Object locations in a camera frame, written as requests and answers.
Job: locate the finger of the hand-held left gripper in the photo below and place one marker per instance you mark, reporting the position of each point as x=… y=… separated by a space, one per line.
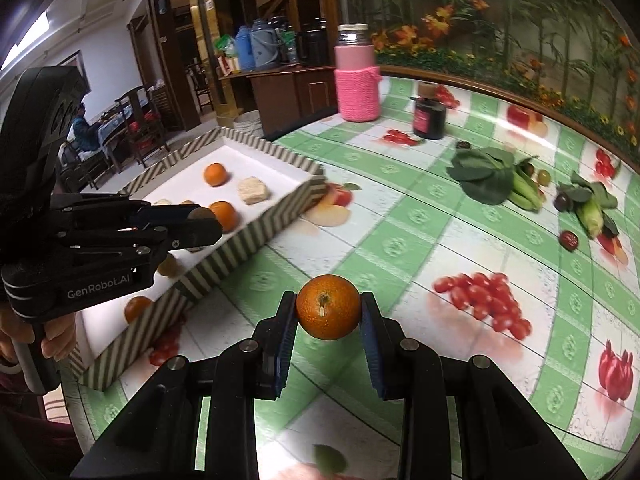
x=197 y=234
x=165 y=212

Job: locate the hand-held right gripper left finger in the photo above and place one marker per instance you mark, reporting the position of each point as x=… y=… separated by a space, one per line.
x=285 y=347

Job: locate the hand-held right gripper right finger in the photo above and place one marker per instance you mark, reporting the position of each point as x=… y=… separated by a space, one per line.
x=372 y=347

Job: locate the orange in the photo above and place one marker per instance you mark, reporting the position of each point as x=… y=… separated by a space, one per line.
x=137 y=308
x=327 y=307
x=216 y=174
x=223 y=215

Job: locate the striped rim white tray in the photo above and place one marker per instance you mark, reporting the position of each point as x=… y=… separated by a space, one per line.
x=265 y=170

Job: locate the person's left hand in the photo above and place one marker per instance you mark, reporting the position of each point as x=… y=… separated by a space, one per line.
x=59 y=340

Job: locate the beige lumpy fruit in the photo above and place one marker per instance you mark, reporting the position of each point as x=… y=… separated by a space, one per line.
x=162 y=202
x=252 y=191

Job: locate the brown kiwi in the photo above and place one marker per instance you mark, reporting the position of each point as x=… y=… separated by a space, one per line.
x=170 y=265

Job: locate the dark wooden chair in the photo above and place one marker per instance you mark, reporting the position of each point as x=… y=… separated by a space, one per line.
x=137 y=125

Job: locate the green checkered fruit tablecloth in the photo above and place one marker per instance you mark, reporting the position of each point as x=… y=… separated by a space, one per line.
x=400 y=240

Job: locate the white bucket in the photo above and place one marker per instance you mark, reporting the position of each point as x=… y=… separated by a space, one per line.
x=247 y=122

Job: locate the brown wooden cabinet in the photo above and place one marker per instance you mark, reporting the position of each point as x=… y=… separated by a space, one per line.
x=295 y=90

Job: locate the green snack bag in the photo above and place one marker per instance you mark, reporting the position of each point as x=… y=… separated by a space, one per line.
x=227 y=50

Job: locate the blue thermos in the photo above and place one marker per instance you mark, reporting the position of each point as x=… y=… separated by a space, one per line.
x=243 y=50

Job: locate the grey blue thermos jug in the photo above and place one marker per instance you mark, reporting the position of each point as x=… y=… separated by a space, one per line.
x=262 y=45

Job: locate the dark leafy greens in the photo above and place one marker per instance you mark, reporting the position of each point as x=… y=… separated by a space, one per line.
x=480 y=172

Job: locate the pink knit sleeve jar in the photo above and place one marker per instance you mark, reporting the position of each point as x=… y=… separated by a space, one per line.
x=356 y=85

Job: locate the green bok choy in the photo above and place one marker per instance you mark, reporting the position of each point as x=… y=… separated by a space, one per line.
x=525 y=190

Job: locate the black kettle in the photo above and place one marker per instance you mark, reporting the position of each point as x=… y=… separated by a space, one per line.
x=315 y=45

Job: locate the red brown plum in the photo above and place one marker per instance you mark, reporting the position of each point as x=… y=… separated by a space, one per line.
x=568 y=240

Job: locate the dark red jar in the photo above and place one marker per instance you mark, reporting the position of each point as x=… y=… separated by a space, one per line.
x=429 y=117

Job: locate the dark purple plum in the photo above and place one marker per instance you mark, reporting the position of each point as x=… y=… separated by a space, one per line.
x=562 y=202

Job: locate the green round fruit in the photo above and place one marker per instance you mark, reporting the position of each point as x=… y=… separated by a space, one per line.
x=543 y=176

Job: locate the corn cob with husk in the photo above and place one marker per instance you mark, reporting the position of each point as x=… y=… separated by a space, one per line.
x=590 y=212

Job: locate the flower wall mural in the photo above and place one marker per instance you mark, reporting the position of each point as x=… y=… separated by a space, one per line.
x=500 y=20

